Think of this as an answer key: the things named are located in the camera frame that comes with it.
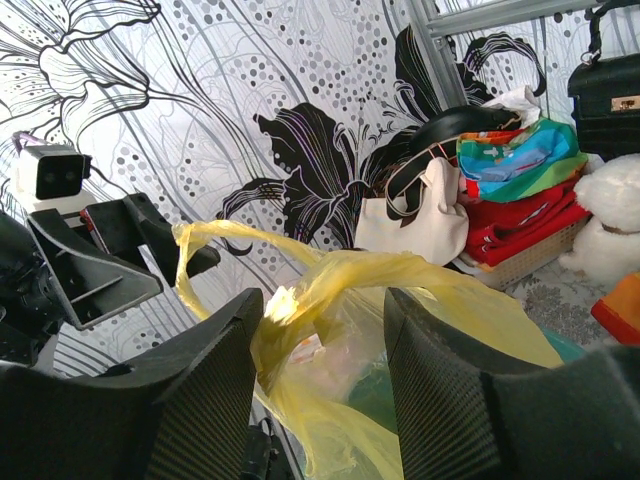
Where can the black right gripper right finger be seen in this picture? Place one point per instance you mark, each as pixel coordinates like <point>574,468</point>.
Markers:
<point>465,410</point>

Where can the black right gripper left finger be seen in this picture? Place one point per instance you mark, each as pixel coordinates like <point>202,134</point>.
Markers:
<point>177,411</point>

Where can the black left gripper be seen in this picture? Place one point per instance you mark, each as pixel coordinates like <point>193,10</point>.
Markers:
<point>95,269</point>

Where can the teal plastic trash bin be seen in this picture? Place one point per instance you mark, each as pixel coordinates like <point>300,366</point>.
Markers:
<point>372,395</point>

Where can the yellow plastic trash bag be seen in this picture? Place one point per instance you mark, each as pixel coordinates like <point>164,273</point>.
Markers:
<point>318,338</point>

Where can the cream canvas tote bag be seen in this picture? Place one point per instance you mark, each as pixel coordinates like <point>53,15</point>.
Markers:
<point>438,232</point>

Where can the beige woven basket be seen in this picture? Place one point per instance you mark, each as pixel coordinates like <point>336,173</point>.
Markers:
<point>517,267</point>

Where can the red cloth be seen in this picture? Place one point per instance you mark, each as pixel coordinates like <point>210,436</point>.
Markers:
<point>498,231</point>

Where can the rainbow striped cloth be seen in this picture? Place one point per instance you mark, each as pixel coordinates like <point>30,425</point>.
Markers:
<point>618,312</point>

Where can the white fluffy plush lamb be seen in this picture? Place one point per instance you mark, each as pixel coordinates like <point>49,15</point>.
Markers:
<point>607,248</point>

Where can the colourful patterned cloth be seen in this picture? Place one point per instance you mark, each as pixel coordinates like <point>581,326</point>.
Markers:
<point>506,166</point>

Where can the black hat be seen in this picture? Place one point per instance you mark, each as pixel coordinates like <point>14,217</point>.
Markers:
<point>462,119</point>

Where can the black leather handbag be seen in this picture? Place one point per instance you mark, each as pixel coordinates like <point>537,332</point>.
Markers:
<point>605,94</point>

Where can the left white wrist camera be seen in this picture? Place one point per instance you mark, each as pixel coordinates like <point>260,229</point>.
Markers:
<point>50,177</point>

